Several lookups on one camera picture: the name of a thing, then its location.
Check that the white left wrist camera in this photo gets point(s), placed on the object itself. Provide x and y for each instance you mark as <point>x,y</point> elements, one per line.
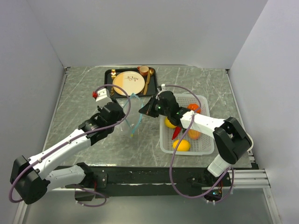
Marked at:
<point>102,95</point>

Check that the red chili pepper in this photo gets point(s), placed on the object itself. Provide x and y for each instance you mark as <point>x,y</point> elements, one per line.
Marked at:
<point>176,132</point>

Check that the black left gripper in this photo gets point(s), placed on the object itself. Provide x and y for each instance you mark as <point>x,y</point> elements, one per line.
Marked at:
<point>121,115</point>

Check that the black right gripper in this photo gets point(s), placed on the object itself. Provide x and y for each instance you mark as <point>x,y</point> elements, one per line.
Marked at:
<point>148,109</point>

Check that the orange tangerine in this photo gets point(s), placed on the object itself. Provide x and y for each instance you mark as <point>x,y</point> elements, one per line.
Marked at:
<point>194,107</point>

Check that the yellow lemon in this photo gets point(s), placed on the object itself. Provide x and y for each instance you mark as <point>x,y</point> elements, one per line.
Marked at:
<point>184,145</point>

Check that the gold knife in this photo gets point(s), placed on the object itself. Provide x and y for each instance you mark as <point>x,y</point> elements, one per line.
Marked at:
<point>146,83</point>

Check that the clear zip top bag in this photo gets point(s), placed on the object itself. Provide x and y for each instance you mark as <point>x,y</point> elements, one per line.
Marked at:
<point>131,124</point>

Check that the aluminium frame rail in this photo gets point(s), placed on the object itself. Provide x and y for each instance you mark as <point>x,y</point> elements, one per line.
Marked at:
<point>244,178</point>

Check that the gold fork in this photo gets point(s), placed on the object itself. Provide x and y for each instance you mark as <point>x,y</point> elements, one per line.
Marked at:
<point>113,75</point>

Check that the cream and orange plate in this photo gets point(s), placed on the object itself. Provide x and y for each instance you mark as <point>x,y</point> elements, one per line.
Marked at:
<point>130,82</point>

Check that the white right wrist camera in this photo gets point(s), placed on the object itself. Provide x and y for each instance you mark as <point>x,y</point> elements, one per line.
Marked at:
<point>161,88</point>

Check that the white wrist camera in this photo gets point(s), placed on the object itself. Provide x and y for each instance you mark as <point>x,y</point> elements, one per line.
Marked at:
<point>161,88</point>
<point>102,95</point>

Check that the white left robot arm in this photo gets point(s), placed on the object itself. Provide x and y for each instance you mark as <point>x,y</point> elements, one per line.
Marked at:
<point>32,178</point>

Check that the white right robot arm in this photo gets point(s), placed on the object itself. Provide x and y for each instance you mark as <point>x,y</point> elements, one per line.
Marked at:
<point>231,139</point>

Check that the orange ceramic cup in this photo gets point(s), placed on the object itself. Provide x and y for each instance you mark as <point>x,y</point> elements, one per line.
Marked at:
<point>143,70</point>

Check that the white plastic basket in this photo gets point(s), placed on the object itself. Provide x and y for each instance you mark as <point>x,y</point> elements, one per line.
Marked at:
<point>202,146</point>

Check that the gold spoon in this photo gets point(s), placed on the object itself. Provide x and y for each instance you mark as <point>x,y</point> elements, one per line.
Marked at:
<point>151,72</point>

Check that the peach fruit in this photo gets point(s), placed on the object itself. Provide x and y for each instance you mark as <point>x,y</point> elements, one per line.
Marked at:
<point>194,135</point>

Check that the yellow apple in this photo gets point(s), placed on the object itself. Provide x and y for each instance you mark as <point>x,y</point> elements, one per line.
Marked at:
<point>169,124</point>

